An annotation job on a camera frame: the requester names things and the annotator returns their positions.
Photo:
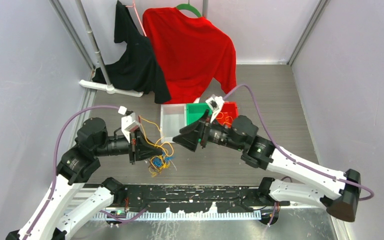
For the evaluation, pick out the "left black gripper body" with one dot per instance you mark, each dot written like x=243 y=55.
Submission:
x=137 y=132

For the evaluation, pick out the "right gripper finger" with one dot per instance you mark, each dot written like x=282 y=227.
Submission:
x=196 y=124
x=189 y=140

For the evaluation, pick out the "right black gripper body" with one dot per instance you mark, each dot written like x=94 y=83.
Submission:
x=213 y=133

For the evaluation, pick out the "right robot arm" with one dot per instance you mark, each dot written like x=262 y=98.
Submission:
x=335 y=191

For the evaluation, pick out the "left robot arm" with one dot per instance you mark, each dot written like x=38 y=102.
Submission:
x=51 y=221

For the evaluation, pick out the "green plastic bin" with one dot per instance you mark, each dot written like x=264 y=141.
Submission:
x=194 y=111

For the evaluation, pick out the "white plastic bin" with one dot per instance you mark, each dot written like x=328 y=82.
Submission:
x=173 y=117

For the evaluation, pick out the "red plastic bin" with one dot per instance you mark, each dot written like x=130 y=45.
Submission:
x=228 y=114

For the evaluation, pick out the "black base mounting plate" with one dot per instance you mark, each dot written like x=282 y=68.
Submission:
x=192 y=198

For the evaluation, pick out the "red t-shirt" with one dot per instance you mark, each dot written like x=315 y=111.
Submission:
x=191 y=53

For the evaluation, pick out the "white clothes rack stand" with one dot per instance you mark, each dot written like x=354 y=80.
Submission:
x=108 y=87

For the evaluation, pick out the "black t-shirt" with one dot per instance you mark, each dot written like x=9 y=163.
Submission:
x=137 y=69

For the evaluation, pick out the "green clothes hanger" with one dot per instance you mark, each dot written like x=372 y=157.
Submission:
x=190 y=8

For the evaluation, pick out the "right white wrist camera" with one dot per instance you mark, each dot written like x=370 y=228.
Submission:
x=215 y=103

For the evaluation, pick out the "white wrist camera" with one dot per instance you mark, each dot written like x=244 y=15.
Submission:
x=215 y=103
x=129 y=124

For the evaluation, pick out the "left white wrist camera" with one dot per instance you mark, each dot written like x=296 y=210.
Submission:
x=129 y=124

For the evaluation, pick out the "aluminium frame rail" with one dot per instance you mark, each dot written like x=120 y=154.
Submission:
x=280 y=192

